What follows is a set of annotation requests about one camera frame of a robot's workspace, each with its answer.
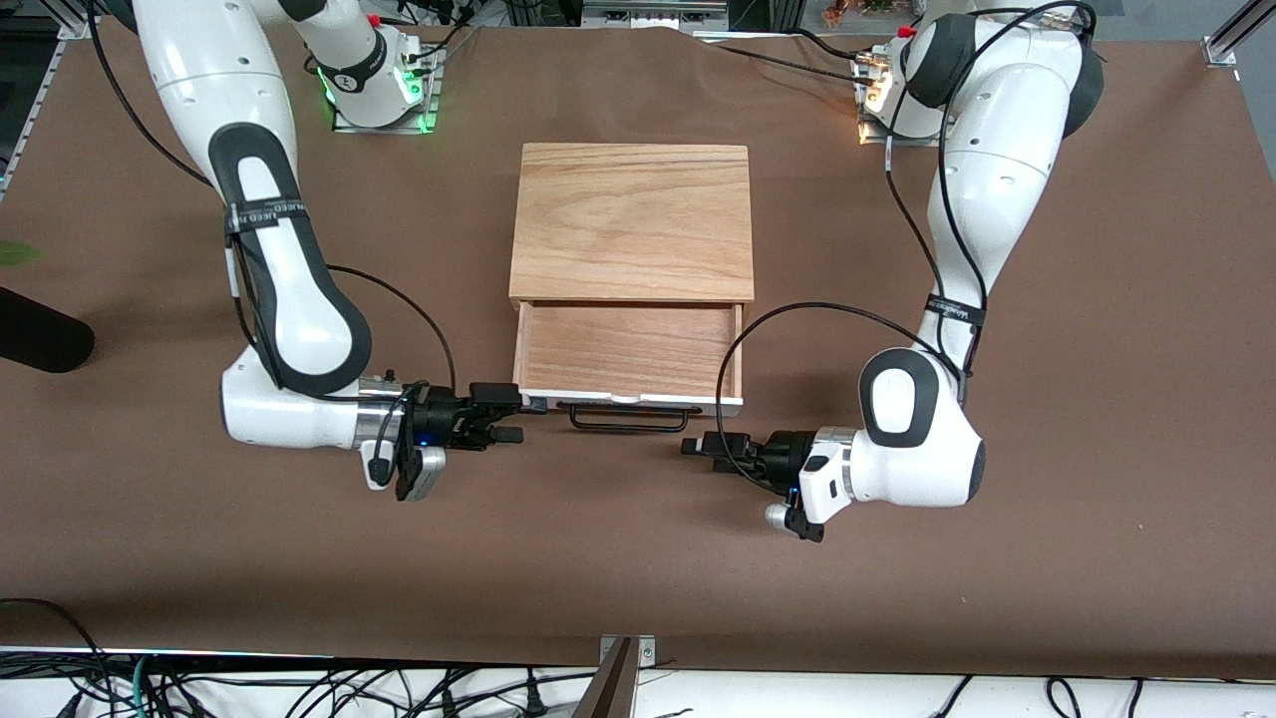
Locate black cable on table cover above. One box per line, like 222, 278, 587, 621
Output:
718, 44, 878, 83

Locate brown table cover sheet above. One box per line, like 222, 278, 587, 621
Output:
0, 15, 1276, 679

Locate wooden drawer cabinet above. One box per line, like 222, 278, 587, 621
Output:
508, 143, 756, 306

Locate black looping floor cable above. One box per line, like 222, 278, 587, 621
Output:
0, 597, 113, 718

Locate aluminium frame profile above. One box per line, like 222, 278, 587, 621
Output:
0, 0, 101, 200
1204, 0, 1276, 66

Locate grey metal mounting bar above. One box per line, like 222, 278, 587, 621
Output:
570, 638, 636, 718

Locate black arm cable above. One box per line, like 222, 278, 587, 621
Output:
715, 0, 1098, 495
85, 0, 460, 480

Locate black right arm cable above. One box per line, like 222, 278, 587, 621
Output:
85, 0, 460, 480

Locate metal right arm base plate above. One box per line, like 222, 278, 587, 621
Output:
332, 45, 440, 134

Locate grey power strip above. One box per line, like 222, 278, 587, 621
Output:
583, 0, 729, 29

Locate small metal bracket plate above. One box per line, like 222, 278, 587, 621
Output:
600, 631, 658, 667

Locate black cables at arm base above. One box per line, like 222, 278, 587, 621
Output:
379, 0, 479, 63

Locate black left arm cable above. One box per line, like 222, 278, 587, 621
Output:
715, 0, 1098, 495

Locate black cylindrical object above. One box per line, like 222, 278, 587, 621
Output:
0, 287, 97, 373

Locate white drawer with black handle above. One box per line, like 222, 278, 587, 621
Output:
508, 299, 746, 433

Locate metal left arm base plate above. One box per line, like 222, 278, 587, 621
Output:
859, 112, 943, 146

